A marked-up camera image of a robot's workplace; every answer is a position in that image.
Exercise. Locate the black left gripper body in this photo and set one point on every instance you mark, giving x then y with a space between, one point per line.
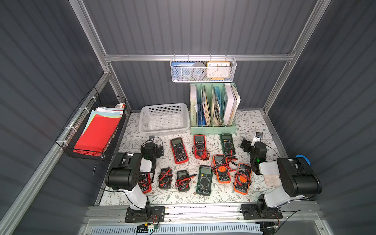
150 151

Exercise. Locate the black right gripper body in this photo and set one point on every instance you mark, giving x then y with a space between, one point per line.
248 145

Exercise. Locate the white plastic basket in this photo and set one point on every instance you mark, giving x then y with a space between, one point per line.
164 119

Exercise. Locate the green multimeter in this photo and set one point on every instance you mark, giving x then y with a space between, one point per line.
204 183
227 144

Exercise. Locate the orange multimeter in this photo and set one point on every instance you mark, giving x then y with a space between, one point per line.
221 166
243 179

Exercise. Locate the red multimeter with leads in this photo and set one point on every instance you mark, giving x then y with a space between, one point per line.
199 148

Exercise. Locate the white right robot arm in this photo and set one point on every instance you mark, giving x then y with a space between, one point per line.
298 180

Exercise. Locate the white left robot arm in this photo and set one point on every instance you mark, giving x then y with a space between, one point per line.
125 169

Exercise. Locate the red multimeter near left arm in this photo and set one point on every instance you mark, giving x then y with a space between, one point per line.
145 182

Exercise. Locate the small black multimeter left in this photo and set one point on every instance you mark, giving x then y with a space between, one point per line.
165 178

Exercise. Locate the small black multimeter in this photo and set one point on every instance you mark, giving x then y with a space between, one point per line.
165 178
182 183

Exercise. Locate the small black multimeter right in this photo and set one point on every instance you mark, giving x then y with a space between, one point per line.
182 183

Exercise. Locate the blue box in basket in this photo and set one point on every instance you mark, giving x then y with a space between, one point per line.
181 71

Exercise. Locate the pink calculator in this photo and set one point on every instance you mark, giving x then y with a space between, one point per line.
272 180

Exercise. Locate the blue lid jar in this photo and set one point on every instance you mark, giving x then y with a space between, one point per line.
303 157

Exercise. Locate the red paper folder stack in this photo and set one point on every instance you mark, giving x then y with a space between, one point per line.
98 132

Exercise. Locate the green file organizer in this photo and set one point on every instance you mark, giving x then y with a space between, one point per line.
213 107

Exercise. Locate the yellow alarm clock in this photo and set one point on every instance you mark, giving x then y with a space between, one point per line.
218 69

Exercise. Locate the grey tape roll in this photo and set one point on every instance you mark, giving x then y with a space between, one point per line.
198 71

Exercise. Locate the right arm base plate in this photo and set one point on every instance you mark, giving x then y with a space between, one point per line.
254 211

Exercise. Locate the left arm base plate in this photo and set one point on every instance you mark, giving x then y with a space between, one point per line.
148 215

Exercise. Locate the black wire wall basket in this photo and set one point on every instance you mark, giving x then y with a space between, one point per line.
71 133

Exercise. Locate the white perforated cable duct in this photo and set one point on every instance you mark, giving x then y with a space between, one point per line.
241 228

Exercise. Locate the white wire wall basket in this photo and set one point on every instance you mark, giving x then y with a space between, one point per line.
205 60

